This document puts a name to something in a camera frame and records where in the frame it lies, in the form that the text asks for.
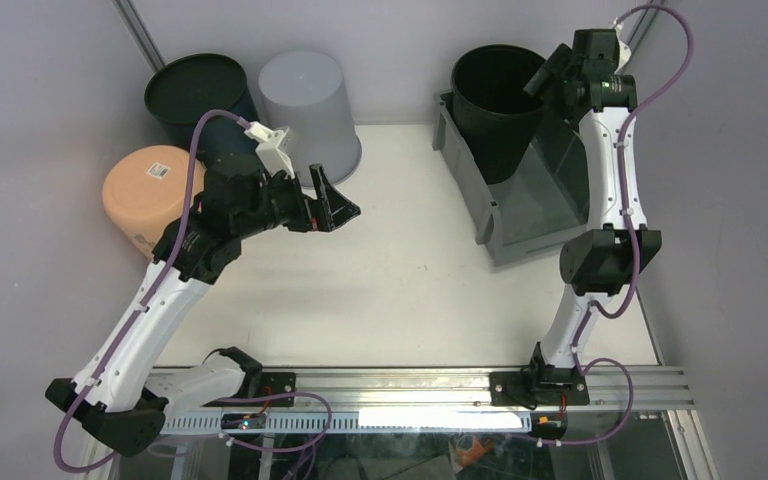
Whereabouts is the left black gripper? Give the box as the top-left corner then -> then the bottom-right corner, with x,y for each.
234,163 -> 360,239

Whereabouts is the black cylindrical bin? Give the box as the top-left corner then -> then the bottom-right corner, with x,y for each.
450,44 -> 546,185

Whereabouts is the grey storage crate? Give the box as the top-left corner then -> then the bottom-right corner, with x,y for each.
432,90 -> 589,267

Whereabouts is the grey plastic bucket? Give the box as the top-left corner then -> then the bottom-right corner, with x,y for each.
258,50 -> 362,187

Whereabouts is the orange plastic bucket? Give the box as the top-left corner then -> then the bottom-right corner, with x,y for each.
102,145 -> 189,259

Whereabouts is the dark blue cylindrical container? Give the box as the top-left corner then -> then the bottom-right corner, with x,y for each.
144,53 -> 262,173

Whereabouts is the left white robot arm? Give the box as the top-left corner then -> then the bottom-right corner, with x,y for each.
45,164 -> 361,457

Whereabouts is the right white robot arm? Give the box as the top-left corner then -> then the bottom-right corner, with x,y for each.
523,29 -> 662,405

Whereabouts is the small green circuit board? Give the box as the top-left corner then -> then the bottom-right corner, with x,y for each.
221,414 -> 268,430

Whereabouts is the orange object under table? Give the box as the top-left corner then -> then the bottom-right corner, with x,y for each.
450,434 -> 495,470

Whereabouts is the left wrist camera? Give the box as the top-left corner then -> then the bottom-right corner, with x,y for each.
244,121 -> 297,179

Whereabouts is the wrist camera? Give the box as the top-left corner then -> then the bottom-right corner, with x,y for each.
244,121 -> 297,179
612,17 -> 632,63

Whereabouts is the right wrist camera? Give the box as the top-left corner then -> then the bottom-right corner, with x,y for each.
612,17 -> 632,63

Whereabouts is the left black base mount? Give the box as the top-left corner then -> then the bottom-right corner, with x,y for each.
205,347 -> 297,407

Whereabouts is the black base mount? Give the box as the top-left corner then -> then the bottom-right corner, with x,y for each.
205,347 -> 297,407
488,343 -> 590,410

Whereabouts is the white slotted cable duct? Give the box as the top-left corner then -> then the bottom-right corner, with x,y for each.
161,407 -> 532,435

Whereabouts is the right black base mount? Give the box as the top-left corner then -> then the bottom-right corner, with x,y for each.
488,343 -> 590,410

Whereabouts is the aluminium frame rail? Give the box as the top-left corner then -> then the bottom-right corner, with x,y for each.
266,365 -> 696,412

